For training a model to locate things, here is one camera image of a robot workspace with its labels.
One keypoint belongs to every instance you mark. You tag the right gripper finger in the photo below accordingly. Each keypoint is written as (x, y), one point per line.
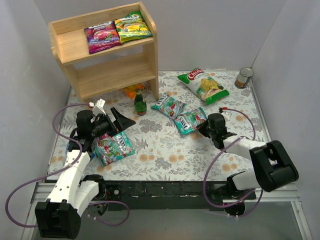
(202, 128)
(206, 132)

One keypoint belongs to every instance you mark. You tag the blue white tape roll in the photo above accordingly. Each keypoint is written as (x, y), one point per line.
(92, 155)

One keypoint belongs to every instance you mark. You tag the orange snack packet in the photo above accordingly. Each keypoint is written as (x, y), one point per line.
(130, 91)

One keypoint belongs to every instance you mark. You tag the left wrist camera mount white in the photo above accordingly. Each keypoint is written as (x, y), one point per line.
(98, 107)

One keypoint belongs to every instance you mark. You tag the teal fox's mint bag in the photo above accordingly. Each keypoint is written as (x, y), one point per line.
(111, 149)
(169, 106)
(187, 122)

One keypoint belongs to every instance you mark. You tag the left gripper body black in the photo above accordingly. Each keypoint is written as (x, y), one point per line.
(112, 124)

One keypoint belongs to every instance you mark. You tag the wooden two-tier shelf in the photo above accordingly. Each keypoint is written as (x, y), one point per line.
(69, 46)

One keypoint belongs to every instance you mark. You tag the purple fox's berries bag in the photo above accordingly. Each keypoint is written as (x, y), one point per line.
(101, 37)
(104, 136)

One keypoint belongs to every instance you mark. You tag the green glass bottle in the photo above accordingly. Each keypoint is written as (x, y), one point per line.
(140, 103)

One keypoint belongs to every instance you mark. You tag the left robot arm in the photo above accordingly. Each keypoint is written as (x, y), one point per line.
(59, 216)

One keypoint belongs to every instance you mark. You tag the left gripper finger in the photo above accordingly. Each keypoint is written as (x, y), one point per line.
(115, 113)
(122, 123)

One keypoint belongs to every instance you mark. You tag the yellow green Fox's bag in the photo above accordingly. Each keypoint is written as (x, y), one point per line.
(132, 27)

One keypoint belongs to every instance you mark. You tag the green Chuba chips bag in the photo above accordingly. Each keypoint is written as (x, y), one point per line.
(204, 86)

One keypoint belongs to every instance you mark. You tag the tin can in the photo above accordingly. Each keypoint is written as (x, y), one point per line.
(243, 77)

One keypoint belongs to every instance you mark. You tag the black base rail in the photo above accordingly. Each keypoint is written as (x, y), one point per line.
(163, 195)

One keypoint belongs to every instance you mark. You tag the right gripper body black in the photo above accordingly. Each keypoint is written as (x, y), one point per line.
(203, 127)

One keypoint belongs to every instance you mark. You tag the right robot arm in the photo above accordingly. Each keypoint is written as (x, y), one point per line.
(272, 165)

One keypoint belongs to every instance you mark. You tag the floral table mat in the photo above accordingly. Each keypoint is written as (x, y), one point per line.
(162, 153)

